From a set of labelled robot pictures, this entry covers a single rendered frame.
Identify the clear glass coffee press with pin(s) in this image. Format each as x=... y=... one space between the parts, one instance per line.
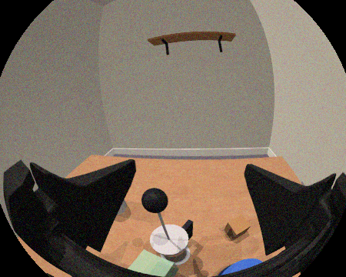
x=171 y=241

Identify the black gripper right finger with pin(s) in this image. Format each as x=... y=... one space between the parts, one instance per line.
x=280 y=204

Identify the blue cylinder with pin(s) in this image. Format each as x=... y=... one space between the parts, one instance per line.
x=238 y=266

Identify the pale green block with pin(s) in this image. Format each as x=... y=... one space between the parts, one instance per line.
x=147 y=263

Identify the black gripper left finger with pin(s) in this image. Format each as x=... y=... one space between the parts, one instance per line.
x=91 y=201

